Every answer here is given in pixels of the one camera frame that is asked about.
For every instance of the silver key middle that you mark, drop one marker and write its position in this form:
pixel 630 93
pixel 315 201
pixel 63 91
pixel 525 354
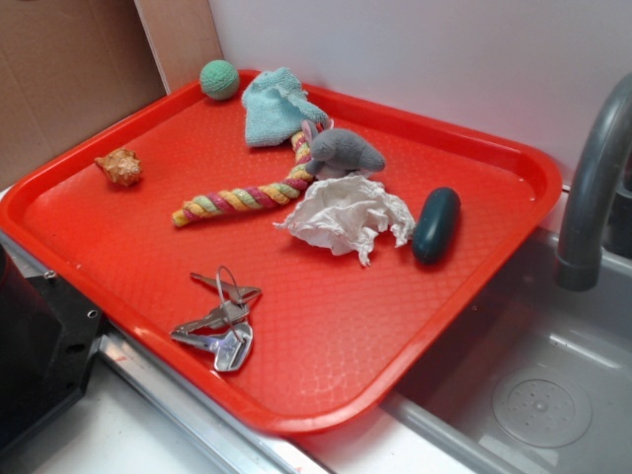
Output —
pixel 222 316

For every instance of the dark green oval capsule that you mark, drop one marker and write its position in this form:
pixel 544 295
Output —
pixel 436 226

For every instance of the brown cardboard panel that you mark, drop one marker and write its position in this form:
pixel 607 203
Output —
pixel 70 69

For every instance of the multicolour twisted rope toy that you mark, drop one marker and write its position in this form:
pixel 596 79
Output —
pixel 254 198

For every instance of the grey toy faucet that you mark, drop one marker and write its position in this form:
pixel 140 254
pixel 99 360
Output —
pixel 597 216

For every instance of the green textured ball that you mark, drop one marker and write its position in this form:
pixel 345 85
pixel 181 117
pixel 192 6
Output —
pixel 219 80

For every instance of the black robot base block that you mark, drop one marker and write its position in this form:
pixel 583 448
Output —
pixel 49 337

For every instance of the grey plush mouse toy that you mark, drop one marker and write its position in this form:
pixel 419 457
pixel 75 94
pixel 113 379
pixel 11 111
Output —
pixel 337 152

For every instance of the grey plastic sink basin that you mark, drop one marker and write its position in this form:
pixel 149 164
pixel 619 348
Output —
pixel 530 377

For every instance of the silver key top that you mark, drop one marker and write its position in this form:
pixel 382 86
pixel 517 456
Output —
pixel 235 293

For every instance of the orange spiky seashell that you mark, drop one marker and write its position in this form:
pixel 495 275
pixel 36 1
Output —
pixel 121 166

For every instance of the red plastic tray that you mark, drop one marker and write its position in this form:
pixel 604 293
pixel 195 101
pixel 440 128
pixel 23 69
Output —
pixel 331 337

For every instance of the light blue towel cloth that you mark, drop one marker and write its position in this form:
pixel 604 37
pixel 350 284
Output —
pixel 276 105

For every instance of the silver key large bottom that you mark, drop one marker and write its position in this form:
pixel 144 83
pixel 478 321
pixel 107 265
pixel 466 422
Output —
pixel 230 349

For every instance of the crumpled white paper tissue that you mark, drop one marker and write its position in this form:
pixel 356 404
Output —
pixel 347 214

